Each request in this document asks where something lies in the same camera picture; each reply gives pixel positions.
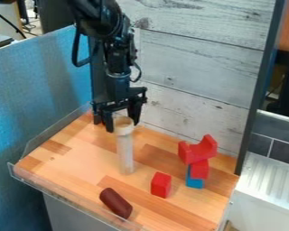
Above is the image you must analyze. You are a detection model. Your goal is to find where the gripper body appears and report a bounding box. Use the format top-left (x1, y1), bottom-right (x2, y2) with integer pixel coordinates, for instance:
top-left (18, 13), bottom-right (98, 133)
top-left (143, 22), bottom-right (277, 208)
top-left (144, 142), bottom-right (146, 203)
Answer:
top-left (89, 70), bottom-right (149, 113)

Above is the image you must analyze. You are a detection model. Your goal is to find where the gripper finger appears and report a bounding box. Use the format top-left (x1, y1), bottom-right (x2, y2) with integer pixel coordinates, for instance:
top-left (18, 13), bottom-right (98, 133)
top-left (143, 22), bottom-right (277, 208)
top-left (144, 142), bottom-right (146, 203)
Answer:
top-left (100, 106), bottom-right (117, 134)
top-left (126, 100), bottom-right (145, 126)

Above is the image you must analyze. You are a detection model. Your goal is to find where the tall wooden cylinder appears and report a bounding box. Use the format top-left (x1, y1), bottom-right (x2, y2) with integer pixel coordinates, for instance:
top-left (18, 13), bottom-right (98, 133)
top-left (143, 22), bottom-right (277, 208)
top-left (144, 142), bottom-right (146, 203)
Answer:
top-left (117, 132), bottom-right (136, 176)

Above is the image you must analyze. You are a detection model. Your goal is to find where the dark red cylinder block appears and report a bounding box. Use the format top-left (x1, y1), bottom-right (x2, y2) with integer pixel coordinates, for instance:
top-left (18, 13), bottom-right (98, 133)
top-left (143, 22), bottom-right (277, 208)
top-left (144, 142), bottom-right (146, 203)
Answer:
top-left (98, 187), bottom-right (135, 220)

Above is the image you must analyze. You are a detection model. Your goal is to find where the red arch block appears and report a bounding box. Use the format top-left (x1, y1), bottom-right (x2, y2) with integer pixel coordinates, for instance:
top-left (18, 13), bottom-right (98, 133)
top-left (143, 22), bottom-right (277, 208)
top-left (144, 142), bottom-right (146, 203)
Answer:
top-left (177, 134), bottom-right (219, 165)

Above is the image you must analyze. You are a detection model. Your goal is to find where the red rectangular block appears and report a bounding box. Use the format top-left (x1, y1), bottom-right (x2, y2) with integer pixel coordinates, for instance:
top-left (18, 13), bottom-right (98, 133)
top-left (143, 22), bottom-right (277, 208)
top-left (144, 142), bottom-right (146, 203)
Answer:
top-left (149, 171), bottom-right (174, 199)

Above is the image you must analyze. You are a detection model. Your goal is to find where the red cube block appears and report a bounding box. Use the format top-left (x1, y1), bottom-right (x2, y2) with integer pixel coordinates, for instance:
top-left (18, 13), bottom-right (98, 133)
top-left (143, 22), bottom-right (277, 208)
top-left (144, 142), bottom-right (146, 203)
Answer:
top-left (189, 159), bottom-right (211, 180)

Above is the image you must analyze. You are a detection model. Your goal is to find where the blue block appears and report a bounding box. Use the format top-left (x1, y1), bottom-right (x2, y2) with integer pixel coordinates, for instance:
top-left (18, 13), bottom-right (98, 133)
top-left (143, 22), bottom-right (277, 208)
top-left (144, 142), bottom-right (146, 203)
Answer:
top-left (184, 165), bottom-right (207, 189)

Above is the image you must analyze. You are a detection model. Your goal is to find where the white toy sink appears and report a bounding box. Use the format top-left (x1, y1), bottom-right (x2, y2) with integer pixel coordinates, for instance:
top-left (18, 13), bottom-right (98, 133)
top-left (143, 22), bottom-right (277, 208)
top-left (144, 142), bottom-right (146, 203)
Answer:
top-left (225, 109), bottom-right (289, 231)

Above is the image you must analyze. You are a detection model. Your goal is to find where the grey metal post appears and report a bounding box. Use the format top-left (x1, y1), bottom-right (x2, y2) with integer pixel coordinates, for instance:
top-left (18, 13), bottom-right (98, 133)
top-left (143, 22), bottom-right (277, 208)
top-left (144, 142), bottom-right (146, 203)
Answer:
top-left (233, 0), bottom-right (288, 176)

